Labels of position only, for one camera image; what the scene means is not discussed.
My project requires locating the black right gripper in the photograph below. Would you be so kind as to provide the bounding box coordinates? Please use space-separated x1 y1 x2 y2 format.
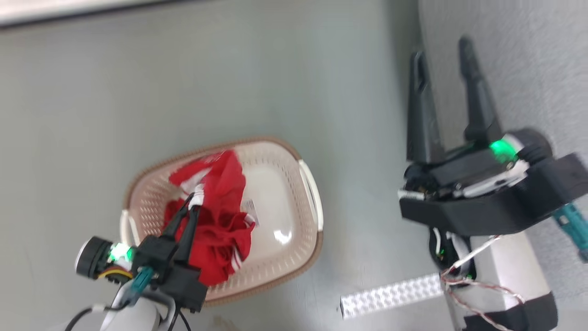
398 36 588 238

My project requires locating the white black wall baseboard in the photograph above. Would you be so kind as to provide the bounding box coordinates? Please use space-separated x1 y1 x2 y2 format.
0 0 161 29

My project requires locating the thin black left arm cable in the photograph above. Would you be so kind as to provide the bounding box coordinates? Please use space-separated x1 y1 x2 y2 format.
64 303 121 331

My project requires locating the beige plastic laundry basket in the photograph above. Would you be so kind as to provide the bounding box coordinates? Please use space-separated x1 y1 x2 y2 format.
119 136 324 308

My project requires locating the red white twisted cable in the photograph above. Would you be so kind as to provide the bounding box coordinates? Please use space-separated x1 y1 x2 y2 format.
440 234 526 331

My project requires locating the red white-trimmed garment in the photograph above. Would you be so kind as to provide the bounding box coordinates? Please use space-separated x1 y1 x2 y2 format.
163 150 256 286

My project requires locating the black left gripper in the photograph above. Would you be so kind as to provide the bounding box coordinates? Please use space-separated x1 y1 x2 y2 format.
75 194 208 314

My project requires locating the perforated white metal strip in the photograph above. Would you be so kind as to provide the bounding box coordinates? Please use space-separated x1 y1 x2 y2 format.
340 273 445 320

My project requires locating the teal right arm cable plug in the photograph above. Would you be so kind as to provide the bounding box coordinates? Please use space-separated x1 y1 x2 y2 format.
552 202 588 263

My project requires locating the teal arm cable plug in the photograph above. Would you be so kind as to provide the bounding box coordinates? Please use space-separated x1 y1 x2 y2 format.
552 202 588 263
128 267 155 307

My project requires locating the printed basket label sticker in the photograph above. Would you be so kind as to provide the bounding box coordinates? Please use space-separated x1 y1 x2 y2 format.
241 198 260 228

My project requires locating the teal left arm cable plug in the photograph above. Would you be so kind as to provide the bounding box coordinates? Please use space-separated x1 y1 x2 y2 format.
128 267 155 307

